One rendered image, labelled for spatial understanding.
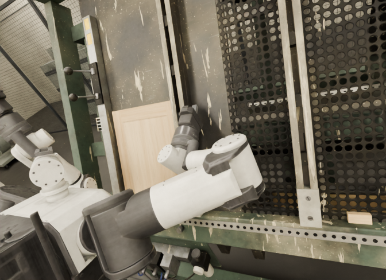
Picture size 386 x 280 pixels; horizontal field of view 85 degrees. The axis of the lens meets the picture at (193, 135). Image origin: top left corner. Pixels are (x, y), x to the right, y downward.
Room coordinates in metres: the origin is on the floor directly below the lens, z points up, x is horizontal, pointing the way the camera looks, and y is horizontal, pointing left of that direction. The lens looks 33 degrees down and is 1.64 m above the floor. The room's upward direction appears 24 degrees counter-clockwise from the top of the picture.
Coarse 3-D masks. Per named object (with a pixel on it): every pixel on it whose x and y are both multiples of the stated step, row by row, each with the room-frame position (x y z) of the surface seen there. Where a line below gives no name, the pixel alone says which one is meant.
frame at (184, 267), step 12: (228, 252) 0.72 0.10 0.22; (264, 252) 0.63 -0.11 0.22; (180, 264) 0.80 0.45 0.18; (180, 276) 0.73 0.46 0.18; (192, 276) 0.69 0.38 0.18; (204, 276) 0.66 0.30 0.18; (216, 276) 0.64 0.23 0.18; (228, 276) 0.61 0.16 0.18; (240, 276) 0.58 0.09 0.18; (252, 276) 0.56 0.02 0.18
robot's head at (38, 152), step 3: (45, 147) 0.55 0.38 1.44; (48, 147) 0.54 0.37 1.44; (51, 147) 0.53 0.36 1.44; (36, 150) 0.51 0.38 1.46; (39, 150) 0.51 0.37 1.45; (42, 150) 0.53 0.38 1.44; (45, 150) 0.53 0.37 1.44; (48, 150) 0.49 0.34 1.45; (51, 150) 0.48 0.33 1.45; (36, 153) 0.47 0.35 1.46; (39, 153) 0.47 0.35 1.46; (42, 153) 0.47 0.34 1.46; (45, 153) 0.48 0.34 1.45; (48, 153) 0.48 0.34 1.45; (51, 153) 0.48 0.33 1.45; (36, 156) 0.47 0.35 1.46
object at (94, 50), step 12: (84, 24) 1.23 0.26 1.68; (96, 24) 1.23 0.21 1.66; (96, 36) 1.19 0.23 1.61; (96, 48) 1.16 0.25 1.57; (96, 60) 1.12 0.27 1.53; (108, 96) 1.07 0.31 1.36; (108, 108) 1.03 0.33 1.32; (108, 120) 0.99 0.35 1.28; (108, 132) 0.97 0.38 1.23; (108, 144) 0.95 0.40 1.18; (108, 156) 0.93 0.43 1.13; (120, 168) 0.90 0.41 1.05; (120, 180) 0.86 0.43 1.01
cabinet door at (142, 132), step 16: (112, 112) 1.01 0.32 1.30; (128, 112) 0.95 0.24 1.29; (144, 112) 0.90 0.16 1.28; (160, 112) 0.85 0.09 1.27; (128, 128) 0.93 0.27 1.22; (144, 128) 0.88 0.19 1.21; (160, 128) 0.83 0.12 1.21; (128, 144) 0.90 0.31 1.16; (144, 144) 0.85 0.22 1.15; (160, 144) 0.80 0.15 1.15; (128, 160) 0.87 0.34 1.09; (144, 160) 0.82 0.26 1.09; (128, 176) 0.85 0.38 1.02; (144, 176) 0.80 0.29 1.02; (160, 176) 0.75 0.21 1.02
